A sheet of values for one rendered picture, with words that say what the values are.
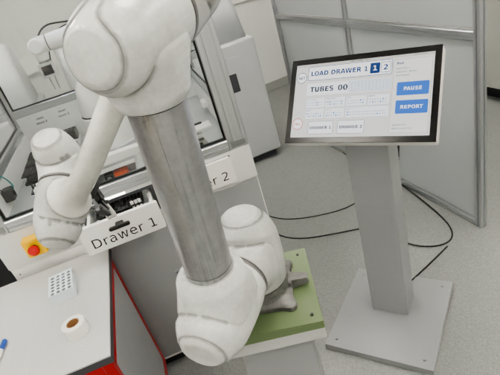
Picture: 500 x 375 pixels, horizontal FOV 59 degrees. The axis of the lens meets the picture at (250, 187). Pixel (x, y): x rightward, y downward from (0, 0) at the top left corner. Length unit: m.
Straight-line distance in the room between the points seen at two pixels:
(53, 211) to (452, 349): 1.63
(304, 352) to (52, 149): 0.83
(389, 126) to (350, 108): 0.15
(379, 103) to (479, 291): 1.13
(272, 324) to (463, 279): 1.37
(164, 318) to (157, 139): 1.46
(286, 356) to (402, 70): 0.95
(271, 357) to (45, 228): 0.67
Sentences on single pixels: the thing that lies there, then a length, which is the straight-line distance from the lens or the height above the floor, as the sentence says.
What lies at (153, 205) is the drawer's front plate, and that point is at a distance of 1.60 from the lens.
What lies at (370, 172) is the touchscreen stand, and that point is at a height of 0.78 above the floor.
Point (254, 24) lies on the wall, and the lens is 5.24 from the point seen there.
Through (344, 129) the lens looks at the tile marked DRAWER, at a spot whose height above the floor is 1.00.
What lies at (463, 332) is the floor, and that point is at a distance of 2.15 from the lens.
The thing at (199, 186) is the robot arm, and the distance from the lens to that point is 0.77.
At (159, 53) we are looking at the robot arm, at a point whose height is 1.53.
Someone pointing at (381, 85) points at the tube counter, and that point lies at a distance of 1.55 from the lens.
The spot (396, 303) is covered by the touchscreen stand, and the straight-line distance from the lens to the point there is 2.12.
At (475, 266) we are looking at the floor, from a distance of 2.44.
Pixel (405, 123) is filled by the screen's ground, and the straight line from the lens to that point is 1.49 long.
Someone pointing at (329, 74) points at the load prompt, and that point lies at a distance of 1.63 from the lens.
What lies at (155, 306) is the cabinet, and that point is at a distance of 2.04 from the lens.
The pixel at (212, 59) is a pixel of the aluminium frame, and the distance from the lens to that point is 1.63.
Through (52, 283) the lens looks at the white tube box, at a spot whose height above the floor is 0.80.
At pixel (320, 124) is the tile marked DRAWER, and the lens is 1.58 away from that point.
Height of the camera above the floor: 1.63
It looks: 29 degrees down
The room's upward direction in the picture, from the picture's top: 17 degrees counter-clockwise
